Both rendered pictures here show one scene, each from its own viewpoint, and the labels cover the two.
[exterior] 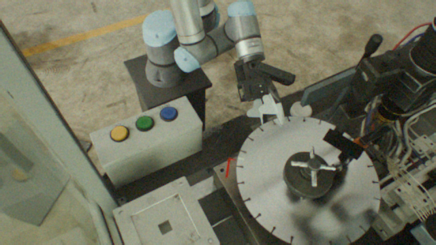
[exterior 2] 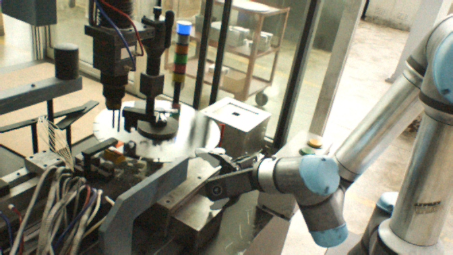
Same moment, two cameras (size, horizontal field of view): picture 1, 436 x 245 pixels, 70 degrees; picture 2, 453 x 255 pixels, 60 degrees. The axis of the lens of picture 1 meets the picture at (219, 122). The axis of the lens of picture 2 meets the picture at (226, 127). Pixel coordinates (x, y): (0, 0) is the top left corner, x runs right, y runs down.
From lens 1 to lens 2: 1.31 m
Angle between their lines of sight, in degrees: 92
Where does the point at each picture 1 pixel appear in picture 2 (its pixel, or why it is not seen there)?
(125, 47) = not seen: outside the picture
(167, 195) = (248, 123)
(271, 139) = (199, 140)
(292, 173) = (171, 121)
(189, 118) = not seen: hidden behind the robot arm
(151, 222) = (245, 114)
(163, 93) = (345, 245)
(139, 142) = (296, 143)
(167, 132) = (285, 152)
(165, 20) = not seen: hidden behind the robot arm
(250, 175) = (201, 120)
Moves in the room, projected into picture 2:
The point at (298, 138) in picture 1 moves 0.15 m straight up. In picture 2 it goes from (174, 144) to (181, 89)
